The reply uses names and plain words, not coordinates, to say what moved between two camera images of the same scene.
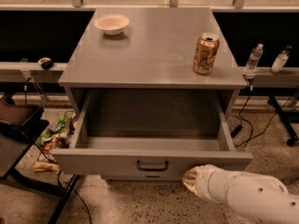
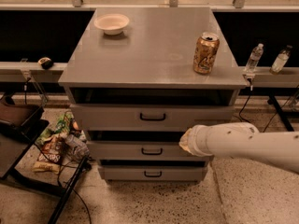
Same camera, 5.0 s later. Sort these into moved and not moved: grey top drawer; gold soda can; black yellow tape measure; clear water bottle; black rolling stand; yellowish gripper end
Moved: yellowish gripper end; grey top drawer
Not moved: clear water bottle; black rolling stand; gold soda can; black yellow tape measure
